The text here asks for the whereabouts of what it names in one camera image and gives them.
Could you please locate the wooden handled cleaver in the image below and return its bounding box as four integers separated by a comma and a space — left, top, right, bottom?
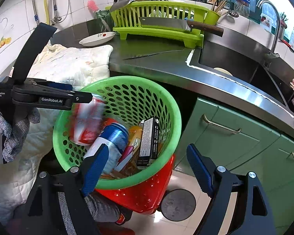
138, 17, 224, 38

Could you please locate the bundle of chopsticks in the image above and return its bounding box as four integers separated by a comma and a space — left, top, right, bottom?
212, 0, 228, 13

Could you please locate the green dish rack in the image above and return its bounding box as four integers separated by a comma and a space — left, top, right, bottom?
109, 0, 221, 49

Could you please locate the red soda can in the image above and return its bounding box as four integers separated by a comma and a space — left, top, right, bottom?
69, 94, 106, 146

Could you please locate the yellow gas hose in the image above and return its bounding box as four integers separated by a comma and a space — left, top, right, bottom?
44, 0, 52, 25

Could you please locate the person's grey plaid trouser leg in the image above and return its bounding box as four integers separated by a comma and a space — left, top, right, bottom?
57, 192, 128, 226

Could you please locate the white shallow dish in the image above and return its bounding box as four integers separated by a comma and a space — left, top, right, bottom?
79, 31, 116, 47

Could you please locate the cream round plate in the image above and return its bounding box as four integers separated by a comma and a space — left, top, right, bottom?
214, 67, 233, 76

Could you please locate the red handled tool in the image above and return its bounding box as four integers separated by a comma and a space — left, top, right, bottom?
280, 39, 294, 53

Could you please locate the steel sink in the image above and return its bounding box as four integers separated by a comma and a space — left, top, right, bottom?
187, 40, 294, 118

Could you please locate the green glass jar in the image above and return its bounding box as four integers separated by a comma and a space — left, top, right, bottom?
95, 10, 114, 32

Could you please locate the chrome faucet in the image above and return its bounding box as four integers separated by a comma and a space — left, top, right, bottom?
256, 0, 281, 58

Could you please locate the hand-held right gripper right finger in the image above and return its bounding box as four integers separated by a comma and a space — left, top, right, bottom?
186, 144, 277, 235

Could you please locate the red label container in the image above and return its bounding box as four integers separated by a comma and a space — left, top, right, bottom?
261, 13, 272, 32

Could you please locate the thin dark knife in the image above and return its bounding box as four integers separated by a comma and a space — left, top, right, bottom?
123, 49, 185, 60

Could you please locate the pink bottle brush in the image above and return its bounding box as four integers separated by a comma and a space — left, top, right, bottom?
87, 0, 108, 30

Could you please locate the dark round disc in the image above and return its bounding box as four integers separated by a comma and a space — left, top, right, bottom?
160, 188, 196, 222

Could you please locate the red plastic stool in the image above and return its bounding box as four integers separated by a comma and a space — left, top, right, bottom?
94, 154, 175, 214

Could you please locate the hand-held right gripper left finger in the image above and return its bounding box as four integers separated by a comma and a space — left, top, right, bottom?
22, 143, 110, 235

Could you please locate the yellow snack packet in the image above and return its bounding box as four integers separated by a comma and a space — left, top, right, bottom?
127, 125, 144, 152

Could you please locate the person's left hand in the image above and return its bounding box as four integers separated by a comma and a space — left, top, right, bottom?
0, 106, 41, 163

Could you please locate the green plastic mesh basket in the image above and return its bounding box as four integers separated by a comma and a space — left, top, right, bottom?
52, 75, 182, 190

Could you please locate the blue and white can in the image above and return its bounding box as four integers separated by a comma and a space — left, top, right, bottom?
83, 123, 130, 175

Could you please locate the green cabinet door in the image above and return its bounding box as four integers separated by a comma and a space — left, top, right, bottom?
230, 135, 294, 235
184, 97, 281, 177

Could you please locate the shiny steel utensil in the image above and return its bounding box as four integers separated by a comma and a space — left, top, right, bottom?
109, 0, 135, 13

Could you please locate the cream quilted cloth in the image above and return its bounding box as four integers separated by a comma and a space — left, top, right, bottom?
0, 43, 114, 201

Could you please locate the red shoe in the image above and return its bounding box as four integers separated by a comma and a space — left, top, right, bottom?
115, 212, 135, 235

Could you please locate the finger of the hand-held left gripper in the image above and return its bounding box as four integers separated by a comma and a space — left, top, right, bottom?
27, 78, 74, 91
33, 85, 93, 104

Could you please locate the metal water hose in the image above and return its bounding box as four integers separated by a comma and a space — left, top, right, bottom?
50, 0, 70, 23
28, 0, 40, 26

